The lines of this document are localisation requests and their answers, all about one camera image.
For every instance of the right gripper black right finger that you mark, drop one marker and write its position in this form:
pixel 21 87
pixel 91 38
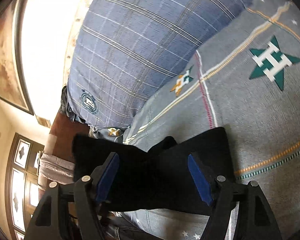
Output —
pixel 255 219

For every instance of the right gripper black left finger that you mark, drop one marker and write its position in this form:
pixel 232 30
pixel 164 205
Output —
pixel 69 211

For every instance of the black pants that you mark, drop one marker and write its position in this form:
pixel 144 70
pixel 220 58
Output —
pixel 156 179

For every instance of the wooden glass-panel door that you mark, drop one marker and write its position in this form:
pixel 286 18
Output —
pixel 21 186

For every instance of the brown wooden nightstand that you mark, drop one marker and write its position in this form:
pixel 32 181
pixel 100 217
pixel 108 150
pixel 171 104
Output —
pixel 62 132

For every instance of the grey star-pattern bed sheet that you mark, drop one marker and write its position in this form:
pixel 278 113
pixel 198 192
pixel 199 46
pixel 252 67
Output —
pixel 245 79

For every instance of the blue plaid pillow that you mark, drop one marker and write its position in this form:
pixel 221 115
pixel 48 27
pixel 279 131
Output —
pixel 126 50

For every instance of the framed wall painting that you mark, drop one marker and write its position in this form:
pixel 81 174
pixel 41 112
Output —
pixel 12 83

